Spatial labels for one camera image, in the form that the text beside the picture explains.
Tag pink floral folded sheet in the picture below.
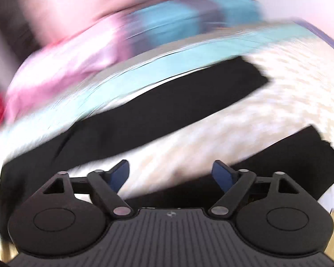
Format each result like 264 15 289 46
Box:
5 13 130 123

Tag chevron patterned quilt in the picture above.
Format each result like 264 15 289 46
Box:
0 22 334 198

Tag teal grey striped bedding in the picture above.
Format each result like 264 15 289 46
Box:
123 0 262 56

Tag black pants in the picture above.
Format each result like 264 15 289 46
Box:
0 57 334 240

